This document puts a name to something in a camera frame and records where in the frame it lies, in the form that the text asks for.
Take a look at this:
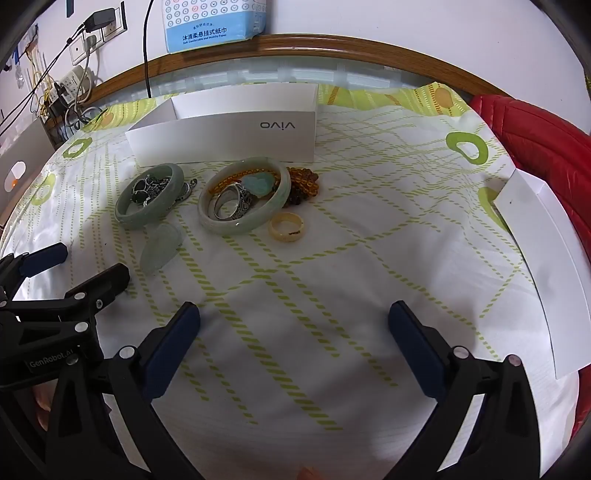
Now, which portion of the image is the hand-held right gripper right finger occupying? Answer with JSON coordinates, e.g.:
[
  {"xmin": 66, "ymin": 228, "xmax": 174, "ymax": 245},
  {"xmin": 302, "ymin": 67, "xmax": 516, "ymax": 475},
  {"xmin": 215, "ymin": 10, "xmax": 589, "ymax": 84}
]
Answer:
[{"xmin": 369, "ymin": 300, "xmax": 549, "ymax": 480}]

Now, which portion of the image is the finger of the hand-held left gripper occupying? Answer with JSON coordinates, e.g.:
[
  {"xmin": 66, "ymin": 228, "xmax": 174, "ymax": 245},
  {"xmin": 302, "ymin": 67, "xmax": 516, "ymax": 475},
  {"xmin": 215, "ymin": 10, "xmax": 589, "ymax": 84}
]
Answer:
[
  {"xmin": 9, "ymin": 263, "xmax": 131, "ymax": 341},
  {"xmin": 0, "ymin": 243, "xmax": 69, "ymax": 303}
]

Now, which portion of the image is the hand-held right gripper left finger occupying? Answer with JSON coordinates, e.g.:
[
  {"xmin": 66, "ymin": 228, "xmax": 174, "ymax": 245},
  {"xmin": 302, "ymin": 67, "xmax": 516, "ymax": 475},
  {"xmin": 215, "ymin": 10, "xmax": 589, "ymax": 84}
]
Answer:
[{"xmin": 45, "ymin": 301, "xmax": 202, "ymax": 480}]

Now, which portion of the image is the pale jade pendant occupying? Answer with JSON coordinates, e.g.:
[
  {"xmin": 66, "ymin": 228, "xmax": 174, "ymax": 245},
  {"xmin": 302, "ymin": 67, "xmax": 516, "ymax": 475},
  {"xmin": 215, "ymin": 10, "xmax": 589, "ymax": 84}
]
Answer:
[{"xmin": 140, "ymin": 224, "xmax": 188, "ymax": 276}]

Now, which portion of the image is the small green jade bangle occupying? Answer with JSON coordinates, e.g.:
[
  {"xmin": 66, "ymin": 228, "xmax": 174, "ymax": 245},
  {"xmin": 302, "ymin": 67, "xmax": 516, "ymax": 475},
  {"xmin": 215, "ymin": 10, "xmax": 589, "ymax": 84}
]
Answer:
[{"xmin": 115, "ymin": 163, "xmax": 185, "ymax": 230}]

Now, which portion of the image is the silver dark stone jewelry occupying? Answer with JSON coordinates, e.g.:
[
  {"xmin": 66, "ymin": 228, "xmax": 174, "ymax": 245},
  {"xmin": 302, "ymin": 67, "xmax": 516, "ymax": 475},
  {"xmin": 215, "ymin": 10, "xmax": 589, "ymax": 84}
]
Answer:
[{"xmin": 130, "ymin": 173, "xmax": 198, "ymax": 206}]

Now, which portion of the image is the thin amber bead necklace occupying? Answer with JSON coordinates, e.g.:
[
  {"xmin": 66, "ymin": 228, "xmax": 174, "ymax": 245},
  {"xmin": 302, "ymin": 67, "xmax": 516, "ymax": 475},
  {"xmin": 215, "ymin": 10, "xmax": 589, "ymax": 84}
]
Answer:
[{"xmin": 208, "ymin": 167, "xmax": 282, "ymax": 195}]

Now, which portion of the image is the silver ring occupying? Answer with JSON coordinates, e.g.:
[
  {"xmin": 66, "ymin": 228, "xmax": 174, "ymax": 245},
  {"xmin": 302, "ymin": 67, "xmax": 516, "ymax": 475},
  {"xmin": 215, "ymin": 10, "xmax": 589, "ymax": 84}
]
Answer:
[{"xmin": 213, "ymin": 182, "xmax": 254, "ymax": 221}]

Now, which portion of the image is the yellow stone ring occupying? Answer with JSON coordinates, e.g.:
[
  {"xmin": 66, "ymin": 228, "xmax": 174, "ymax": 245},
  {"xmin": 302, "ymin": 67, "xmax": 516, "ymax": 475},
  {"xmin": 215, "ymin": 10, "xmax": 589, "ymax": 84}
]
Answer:
[{"xmin": 269, "ymin": 212, "xmax": 306, "ymax": 242}]

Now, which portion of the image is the white cardboard box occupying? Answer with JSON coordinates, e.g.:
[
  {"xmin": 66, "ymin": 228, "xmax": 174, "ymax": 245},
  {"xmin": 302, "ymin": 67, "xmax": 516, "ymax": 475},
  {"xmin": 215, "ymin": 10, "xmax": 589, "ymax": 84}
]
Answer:
[{"xmin": 126, "ymin": 83, "xmax": 319, "ymax": 168}]

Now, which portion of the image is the green jade pendant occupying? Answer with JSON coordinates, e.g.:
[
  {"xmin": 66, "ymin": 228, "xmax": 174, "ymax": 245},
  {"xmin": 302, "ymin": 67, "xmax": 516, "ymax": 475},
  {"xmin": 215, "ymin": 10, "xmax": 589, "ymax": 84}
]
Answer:
[{"xmin": 242, "ymin": 173, "xmax": 278, "ymax": 197}]

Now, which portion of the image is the large pale jade bangle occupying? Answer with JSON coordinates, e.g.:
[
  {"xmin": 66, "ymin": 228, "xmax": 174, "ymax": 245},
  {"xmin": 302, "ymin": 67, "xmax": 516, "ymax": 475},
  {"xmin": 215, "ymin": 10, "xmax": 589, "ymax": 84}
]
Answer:
[{"xmin": 198, "ymin": 157, "xmax": 293, "ymax": 236}]

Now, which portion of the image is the dark amber bead bracelet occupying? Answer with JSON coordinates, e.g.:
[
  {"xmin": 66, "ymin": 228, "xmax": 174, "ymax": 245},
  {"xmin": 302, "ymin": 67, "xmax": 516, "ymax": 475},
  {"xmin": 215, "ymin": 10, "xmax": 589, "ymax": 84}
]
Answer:
[{"xmin": 284, "ymin": 166, "xmax": 322, "ymax": 206}]

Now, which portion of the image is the white device with orange light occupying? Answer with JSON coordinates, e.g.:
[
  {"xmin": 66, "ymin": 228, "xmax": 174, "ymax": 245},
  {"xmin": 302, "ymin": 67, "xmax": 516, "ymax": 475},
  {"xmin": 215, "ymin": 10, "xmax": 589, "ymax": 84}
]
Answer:
[{"xmin": 0, "ymin": 121, "xmax": 55, "ymax": 217}]

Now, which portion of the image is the green patterned bed sheet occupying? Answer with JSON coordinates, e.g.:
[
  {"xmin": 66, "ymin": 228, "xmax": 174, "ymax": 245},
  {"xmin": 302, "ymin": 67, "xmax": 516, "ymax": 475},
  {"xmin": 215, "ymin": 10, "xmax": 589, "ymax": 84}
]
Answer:
[{"xmin": 0, "ymin": 80, "xmax": 581, "ymax": 480}]

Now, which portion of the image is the white box lid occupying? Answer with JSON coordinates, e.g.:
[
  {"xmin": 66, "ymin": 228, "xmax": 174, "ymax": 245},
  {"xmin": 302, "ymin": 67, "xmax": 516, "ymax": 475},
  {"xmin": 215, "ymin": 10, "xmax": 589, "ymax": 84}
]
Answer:
[{"xmin": 492, "ymin": 168, "xmax": 588, "ymax": 380}]

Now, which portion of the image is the white power strip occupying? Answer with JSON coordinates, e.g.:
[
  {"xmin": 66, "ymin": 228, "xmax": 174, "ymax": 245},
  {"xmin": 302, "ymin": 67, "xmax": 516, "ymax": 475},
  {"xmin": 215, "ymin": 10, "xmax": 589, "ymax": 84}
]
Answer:
[{"xmin": 51, "ymin": 65, "xmax": 96, "ymax": 105}]

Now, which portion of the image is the black charger plug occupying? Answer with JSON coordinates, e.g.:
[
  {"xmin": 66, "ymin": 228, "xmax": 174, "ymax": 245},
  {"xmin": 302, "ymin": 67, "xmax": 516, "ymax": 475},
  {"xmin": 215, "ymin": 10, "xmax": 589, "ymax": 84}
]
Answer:
[{"xmin": 81, "ymin": 10, "xmax": 122, "ymax": 34}]

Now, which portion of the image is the red padded jacket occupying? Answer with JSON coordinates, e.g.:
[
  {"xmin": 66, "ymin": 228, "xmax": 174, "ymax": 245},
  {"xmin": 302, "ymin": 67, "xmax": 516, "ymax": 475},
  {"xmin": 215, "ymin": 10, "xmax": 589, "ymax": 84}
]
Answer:
[{"xmin": 470, "ymin": 93, "xmax": 591, "ymax": 444}]

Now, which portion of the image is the white mattress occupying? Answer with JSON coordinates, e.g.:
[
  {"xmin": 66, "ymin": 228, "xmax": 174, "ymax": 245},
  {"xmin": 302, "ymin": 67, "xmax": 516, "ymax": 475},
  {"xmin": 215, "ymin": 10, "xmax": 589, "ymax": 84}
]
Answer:
[{"xmin": 92, "ymin": 46, "xmax": 462, "ymax": 112}]

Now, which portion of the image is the blue white tissue pack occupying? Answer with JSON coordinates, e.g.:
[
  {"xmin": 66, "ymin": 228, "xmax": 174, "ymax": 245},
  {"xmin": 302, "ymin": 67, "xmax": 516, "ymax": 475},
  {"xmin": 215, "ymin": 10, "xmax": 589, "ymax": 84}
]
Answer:
[{"xmin": 159, "ymin": 0, "xmax": 273, "ymax": 54}]

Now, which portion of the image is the black cable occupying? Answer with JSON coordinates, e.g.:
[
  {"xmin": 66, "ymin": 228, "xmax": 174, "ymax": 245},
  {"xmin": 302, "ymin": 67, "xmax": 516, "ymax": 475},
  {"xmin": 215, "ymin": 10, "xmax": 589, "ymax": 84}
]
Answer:
[{"xmin": 143, "ymin": 0, "xmax": 156, "ymax": 99}]

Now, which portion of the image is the white wall socket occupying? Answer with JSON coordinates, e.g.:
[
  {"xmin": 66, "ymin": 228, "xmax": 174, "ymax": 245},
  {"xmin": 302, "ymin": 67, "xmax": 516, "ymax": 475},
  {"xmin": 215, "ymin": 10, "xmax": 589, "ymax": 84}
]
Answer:
[{"xmin": 88, "ymin": 11, "xmax": 128, "ymax": 45}]

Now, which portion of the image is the wooden bed frame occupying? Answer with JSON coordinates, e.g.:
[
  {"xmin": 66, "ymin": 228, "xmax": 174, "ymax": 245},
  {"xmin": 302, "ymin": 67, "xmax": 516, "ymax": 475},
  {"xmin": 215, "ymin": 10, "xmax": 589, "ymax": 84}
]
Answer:
[{"xmin": 46, "ymin": 33, "xmax": 516, "ymax": 144}]

